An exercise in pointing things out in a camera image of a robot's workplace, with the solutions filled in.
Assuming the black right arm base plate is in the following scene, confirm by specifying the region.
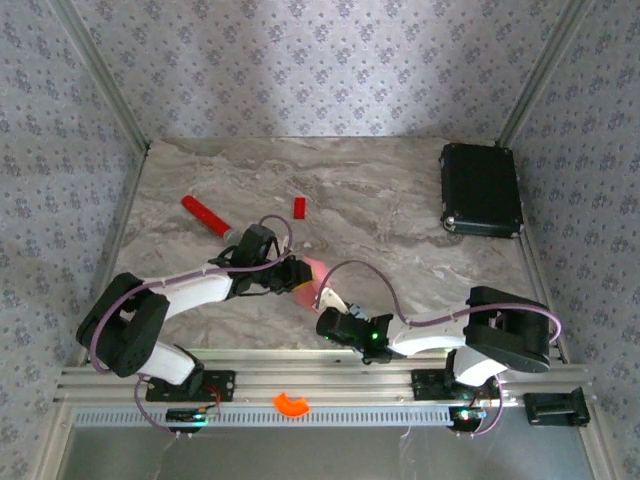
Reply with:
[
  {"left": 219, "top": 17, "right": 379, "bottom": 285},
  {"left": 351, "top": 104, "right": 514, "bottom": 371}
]
[{"left": 409, "top": 368, "right": 504, "bottom": 401}]

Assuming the aluminium side rail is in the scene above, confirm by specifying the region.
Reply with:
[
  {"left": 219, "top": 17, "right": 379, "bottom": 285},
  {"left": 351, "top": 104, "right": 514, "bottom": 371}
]
[
  {"left": 74, "top": 144, "right": 150, "bottom": 366},
  {"left": 517, "top": 232, "right": 571, "bottom": 364}
]

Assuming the left circuit board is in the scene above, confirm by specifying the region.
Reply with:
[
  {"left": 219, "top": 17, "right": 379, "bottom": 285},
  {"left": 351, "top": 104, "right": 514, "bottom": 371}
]
[{"left": 165, "top": 405, "right": 221, "bottom": 426}]

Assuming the orange curved plastic piece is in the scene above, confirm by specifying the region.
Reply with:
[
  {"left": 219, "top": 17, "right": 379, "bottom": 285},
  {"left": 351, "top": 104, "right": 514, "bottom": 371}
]
[{"left": 271, "top": 392, "right": 311, "bottom": 419}]

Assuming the aluminium corner post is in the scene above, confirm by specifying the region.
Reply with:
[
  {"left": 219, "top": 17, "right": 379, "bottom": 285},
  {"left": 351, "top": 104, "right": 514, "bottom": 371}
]
[
  {"left": 49, "top": 0, "right": 151, "bottom": 151},
  {"left": 497, "top": 0, "right": 596, "bottom": 146}
]

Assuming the pink paper sheet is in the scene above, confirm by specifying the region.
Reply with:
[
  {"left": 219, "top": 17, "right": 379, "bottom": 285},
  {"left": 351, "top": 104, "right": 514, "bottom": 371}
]
[{"left": 294, "top": 257, "right": 332, "bottom": 314}]

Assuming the circuit board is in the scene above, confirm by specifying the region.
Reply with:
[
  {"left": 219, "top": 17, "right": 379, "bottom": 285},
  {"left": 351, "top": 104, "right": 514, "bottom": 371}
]
[
  {"left": 448, "top": 405, "right": 487, "bottom": 426},
  {"left": 165, "top": 405, "right": 221, "bottom": 426}
]

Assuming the black clamp bracket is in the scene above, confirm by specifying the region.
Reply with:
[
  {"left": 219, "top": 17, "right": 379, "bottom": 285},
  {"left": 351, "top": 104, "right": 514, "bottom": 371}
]
[{"left": 523, "top": 387, "right": 589, "bottom": 427}]

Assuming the right circuit board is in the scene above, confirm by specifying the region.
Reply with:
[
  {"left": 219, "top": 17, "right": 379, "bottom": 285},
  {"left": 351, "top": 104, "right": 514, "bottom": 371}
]
[{"left": 448, "top": 405, "right": 487, "bottom": 426}]

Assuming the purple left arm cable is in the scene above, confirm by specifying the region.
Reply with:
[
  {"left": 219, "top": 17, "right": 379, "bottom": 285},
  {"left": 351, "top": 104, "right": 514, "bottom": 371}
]
[{"left": 89, "top": 214, "right": 295, "bottom": 439}]

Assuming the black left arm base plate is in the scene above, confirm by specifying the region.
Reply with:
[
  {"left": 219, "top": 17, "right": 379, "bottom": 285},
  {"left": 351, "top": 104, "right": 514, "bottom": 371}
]
[{"left": 144, "top": 368, "right": 237, "bottom": 404}]

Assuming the black hard case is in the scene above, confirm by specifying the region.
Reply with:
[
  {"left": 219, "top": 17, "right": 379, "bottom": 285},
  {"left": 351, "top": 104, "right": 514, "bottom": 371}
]
[{"left": 438, "top": 142, "right": 525, "bottom": 240}]

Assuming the grey slotted cable duct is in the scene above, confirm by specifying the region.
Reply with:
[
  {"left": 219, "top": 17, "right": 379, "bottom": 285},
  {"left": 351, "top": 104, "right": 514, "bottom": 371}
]
[{"left": 72, "top": 403, "right": 454, "bottom": 429}]

